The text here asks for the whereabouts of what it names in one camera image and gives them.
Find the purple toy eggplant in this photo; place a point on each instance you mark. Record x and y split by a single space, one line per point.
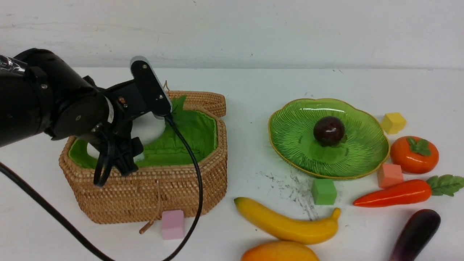
416 234

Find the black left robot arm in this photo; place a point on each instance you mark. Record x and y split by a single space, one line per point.
40 93

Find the orange toy persimmon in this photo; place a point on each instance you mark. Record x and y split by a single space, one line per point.
415 155

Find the green ribbed glass plate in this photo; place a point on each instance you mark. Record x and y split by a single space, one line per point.
362 149

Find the yellow toy banana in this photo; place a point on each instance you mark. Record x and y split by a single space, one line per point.
288 229

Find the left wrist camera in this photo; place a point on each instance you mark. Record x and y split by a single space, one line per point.
150 88

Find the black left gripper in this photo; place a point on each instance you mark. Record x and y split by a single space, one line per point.
110 125

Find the white toy radish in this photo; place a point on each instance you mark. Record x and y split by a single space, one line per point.
148 128

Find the orange toy mango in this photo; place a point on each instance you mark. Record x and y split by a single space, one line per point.
280 251

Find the orange toy carrot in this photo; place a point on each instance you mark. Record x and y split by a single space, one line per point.
412 191

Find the green foam cube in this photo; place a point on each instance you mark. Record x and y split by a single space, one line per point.
323 192

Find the pink foam cube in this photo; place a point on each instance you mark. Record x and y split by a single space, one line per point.
172 225

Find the woven rattan basket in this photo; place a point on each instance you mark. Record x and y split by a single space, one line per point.
144 195

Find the yellow foam cube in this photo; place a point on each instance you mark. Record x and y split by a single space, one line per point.
392 123

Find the salmon foam cube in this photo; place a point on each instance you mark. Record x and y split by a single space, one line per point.
389 175

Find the purple toy mangosteen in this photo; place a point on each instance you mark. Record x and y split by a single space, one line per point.
329 131

